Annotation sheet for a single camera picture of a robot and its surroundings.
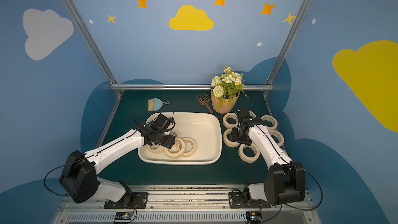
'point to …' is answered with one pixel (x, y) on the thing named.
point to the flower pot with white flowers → (225, 89)
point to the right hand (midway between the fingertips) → (239, 138)
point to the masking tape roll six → (228, 142)
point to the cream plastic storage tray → (204, 128)
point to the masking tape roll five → (175, 155)
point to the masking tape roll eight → (158, 150)
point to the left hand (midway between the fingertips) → (170, 138)
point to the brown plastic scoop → (204, 98)
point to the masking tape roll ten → (187, 154)
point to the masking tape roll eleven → (246, 159)
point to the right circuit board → (254, 217)
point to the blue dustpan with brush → (156, 104)
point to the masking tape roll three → (230, 115)
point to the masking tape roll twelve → (174, 132)
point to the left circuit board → (123, 215)
